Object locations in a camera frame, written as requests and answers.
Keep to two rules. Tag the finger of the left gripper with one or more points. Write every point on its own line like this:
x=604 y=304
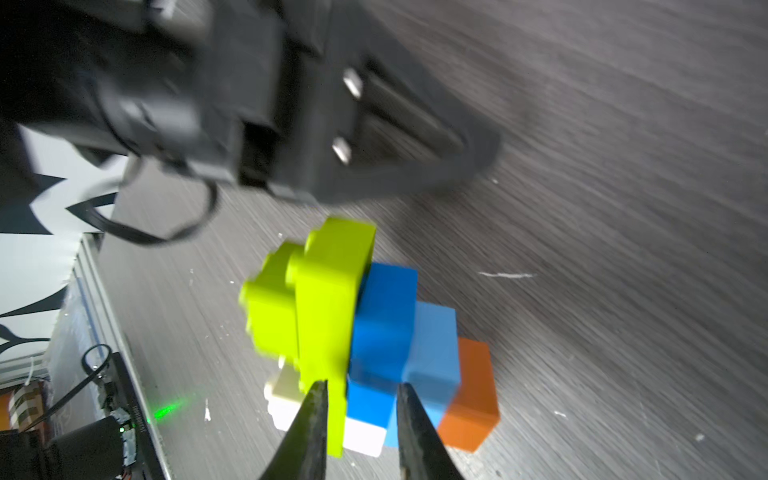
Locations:
x=397 y=130

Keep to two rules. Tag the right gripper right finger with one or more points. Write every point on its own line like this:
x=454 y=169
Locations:
x=422 y=454

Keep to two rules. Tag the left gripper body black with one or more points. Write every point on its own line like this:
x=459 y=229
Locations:
x=272 y=107

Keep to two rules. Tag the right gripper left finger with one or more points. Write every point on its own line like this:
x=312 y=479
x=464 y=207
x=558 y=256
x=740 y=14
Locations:
x=302 y=454

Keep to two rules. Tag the orange lego brick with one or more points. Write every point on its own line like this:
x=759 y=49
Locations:
x=474 y=412

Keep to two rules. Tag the dark blue lego brick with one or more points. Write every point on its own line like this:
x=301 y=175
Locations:
x=382 y=334

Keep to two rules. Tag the green L-shaped lego brick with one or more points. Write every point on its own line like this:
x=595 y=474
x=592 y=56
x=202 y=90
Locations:
x=270 y=306

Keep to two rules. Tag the white lego brick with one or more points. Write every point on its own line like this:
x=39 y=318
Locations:
x=363 y=437
x=283 y=395

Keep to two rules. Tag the light blue lego brick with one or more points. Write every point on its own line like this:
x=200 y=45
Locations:
x=422 y=348

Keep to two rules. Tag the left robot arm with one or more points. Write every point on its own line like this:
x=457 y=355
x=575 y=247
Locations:
x=110 y=77

